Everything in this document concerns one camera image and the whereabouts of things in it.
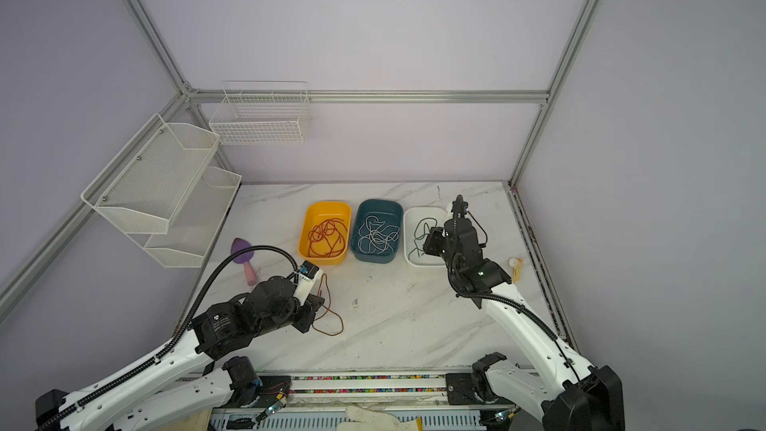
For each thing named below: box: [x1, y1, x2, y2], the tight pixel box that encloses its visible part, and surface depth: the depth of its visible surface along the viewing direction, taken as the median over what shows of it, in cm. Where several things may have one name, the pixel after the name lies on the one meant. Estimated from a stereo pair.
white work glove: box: [337, 405, 418, 431], surface depth 71 cm
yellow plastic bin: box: [297, 201, 353, 266], surface depth 106 cm
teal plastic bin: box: [349, 199, 403, 264], surface depth 106 cm
